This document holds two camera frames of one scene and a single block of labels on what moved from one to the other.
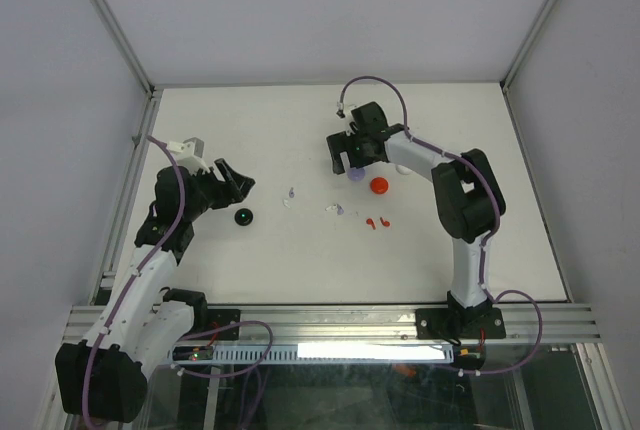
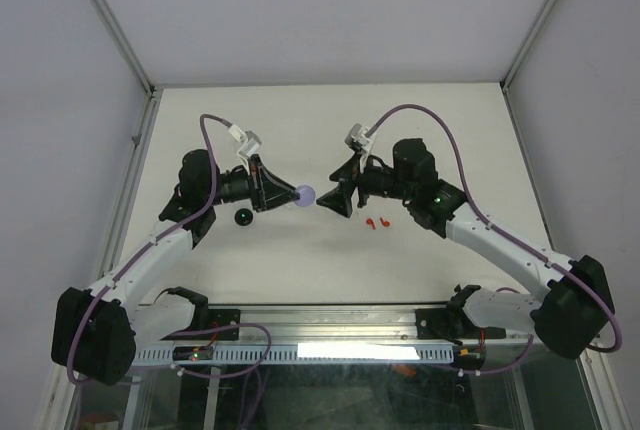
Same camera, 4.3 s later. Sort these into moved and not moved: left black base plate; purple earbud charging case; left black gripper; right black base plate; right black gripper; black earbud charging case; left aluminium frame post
Moved: right black gripper; purple earbud charging case; left black gripper
Not moved: black earbud charging case; left aluminium frame post; right black base plate; left black base plate
